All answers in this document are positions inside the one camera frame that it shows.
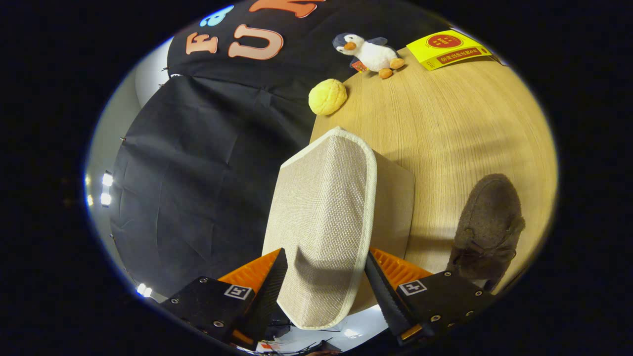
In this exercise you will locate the brown fuzzy shoe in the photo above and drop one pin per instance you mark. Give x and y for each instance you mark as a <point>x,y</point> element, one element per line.
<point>489,217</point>

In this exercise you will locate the black backdrop cloth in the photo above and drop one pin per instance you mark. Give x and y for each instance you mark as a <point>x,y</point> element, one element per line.
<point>198,173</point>

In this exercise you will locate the penguin plush toy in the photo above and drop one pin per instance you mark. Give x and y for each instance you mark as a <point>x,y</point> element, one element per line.
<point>373,54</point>

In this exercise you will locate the yellow bun-shaped plush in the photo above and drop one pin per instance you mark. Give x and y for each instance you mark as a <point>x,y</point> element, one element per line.
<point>327,97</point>

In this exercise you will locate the beige fabric storage box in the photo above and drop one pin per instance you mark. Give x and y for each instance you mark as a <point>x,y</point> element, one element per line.
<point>321,212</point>

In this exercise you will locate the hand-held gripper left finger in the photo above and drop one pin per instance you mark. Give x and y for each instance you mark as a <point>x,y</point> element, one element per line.
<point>272,287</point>

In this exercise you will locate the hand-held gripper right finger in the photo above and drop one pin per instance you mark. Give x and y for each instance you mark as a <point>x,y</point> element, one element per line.
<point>383,296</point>

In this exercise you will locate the yellow book with red circle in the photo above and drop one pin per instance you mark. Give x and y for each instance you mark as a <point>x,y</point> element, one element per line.
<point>447,49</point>

